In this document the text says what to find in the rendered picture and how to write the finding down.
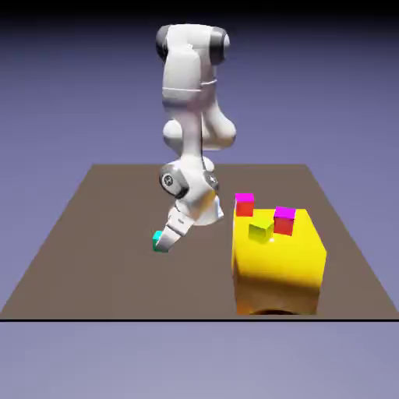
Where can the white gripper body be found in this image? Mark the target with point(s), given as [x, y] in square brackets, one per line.
[173, 233]

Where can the small teal cube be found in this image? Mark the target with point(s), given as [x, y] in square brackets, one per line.
[156, 238]

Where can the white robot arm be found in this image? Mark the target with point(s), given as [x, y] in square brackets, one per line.
[182, 93]

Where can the small red cube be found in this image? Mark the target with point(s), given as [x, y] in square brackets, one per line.
[244, 205]
[284, 222]

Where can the small yellow-green cube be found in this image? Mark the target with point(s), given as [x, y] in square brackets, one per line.
[260, 232]

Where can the large yellow box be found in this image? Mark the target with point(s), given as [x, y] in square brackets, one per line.
[280, 265]

